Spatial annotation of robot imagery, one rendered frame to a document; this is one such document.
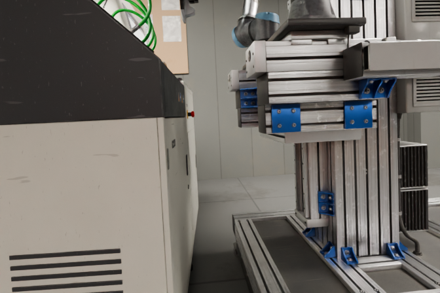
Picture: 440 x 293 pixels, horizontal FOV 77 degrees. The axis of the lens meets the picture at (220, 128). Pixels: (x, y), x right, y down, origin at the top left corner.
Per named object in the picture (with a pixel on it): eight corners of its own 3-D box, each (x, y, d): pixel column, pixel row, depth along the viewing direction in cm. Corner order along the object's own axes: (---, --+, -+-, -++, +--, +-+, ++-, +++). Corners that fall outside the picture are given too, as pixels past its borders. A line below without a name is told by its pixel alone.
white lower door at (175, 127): (180, 350, 81) (167, 118, 77) (172, 350, 81) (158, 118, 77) (193, 245, 145) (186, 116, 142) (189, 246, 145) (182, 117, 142)
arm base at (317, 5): (323, 36, 94) (321, 6, 93) (347, 21, 79) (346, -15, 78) (279, 37, 92) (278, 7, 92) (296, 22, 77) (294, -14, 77)
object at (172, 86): (165, 117, 79) (162, 61, 78) (150, 118, 79) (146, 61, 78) (184, 116, 141) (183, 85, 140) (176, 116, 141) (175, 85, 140)
